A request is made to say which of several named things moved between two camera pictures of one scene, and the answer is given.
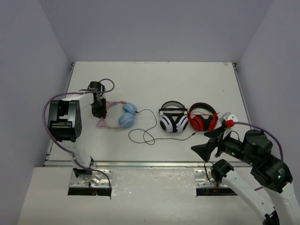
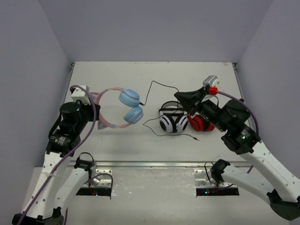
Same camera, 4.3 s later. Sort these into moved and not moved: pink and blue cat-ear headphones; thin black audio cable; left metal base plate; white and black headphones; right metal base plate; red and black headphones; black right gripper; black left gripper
Moved: thin black audio cable; pink and blue cat-ear headphones; black left gripper; black right gripper
Not moved: left metal base plate; red and black headphones; right metal base plate; white and black headphones
